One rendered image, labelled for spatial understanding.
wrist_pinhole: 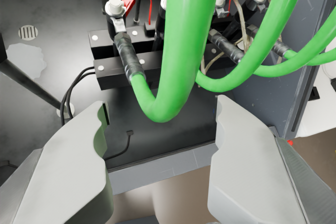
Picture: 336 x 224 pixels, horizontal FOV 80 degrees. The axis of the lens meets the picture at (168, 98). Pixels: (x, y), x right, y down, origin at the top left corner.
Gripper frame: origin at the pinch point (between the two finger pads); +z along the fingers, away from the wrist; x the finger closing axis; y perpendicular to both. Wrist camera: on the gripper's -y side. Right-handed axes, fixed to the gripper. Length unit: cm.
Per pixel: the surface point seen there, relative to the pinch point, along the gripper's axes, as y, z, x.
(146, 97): 1.3, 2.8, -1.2
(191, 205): 116, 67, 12
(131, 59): 0.3, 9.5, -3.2
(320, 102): 18.7, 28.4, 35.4
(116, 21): -2.3, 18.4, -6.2
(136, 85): 1.5, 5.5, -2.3
